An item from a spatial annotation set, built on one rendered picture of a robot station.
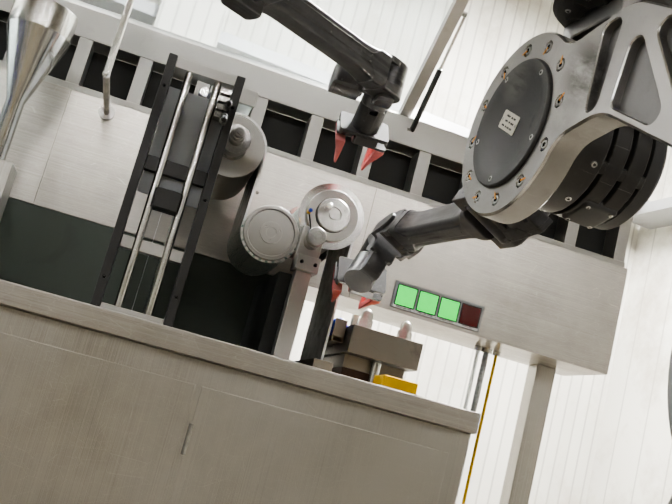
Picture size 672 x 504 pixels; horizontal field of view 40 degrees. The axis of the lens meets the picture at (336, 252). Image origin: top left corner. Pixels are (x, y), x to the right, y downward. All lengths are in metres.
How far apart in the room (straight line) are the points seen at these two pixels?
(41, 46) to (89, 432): 0.87
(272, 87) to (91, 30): 0.47
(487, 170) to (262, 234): 1.07
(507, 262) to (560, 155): 1.62
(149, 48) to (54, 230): 0.52
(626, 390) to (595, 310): 2.75
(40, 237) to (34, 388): 0.69
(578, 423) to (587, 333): 2.79
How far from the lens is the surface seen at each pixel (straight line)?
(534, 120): 0.94
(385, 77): 1.72
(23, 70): 2.13
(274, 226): 2.00
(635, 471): 5.15
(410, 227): 1.62
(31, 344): 1.68
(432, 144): 2.50
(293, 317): 1.94
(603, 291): 2.63
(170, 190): 1.86
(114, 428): 1.68
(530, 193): 0.91
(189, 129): 1.92
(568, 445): 5.34
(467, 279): 2.46
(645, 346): 5.31
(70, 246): 2.30
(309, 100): 2.44
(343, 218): 2.02
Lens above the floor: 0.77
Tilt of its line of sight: 12 degrees up
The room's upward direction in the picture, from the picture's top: 15 degrees clockwise
